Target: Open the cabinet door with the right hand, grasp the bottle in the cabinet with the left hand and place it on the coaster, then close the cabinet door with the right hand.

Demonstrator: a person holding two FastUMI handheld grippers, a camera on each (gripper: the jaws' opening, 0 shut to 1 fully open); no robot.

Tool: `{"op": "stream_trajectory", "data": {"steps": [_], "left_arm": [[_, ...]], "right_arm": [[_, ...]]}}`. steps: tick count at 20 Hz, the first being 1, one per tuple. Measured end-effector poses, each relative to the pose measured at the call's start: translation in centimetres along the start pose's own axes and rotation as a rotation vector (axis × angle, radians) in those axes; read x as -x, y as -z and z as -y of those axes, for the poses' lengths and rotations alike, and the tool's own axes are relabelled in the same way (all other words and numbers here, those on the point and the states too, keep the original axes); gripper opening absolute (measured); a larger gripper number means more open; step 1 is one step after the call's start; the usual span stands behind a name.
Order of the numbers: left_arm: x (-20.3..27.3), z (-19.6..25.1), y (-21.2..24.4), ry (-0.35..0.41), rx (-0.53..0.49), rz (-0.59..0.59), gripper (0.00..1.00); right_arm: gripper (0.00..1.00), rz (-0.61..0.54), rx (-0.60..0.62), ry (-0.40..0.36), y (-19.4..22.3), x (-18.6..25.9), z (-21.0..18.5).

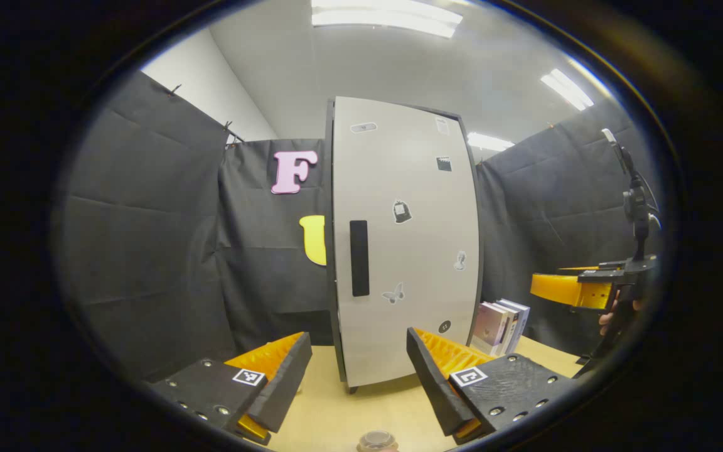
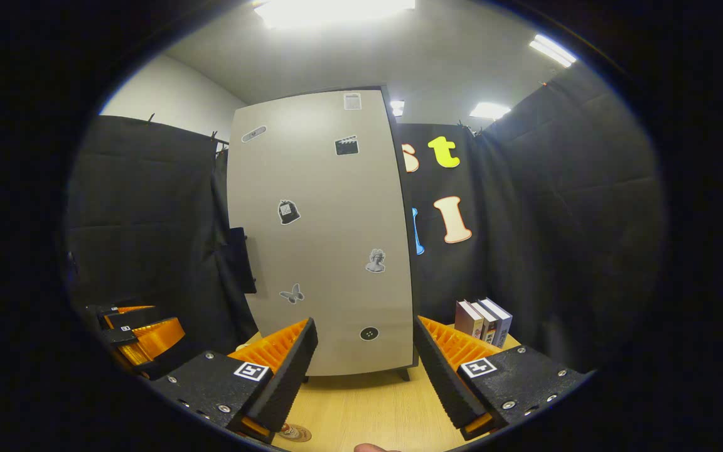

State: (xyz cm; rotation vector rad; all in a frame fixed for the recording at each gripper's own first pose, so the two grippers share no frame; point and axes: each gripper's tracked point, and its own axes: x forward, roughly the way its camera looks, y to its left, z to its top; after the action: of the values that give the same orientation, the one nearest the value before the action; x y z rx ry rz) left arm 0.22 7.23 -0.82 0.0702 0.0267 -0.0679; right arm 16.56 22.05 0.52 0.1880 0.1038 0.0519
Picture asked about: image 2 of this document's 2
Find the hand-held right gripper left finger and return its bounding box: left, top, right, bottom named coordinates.
left=151, top=318, right=318, bottom=444

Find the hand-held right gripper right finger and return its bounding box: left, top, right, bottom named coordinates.
left=413, top=315, right=594, bottom=440

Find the brown round coaster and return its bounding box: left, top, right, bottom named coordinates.
left=277, top=424, right=313, bottom=443

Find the black door handle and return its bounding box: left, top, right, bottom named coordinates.
left=228, top=227, right=258, bottom=294

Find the pink cover book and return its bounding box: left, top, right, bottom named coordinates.
left=454, top=300, right=485, bottom=340

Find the blue grey spine book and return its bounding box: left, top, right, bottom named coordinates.
left=479, top=297, right=514, bottom=349

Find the black backdrop cloth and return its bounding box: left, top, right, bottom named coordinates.
left=63, top=63, right=663, bottom=377

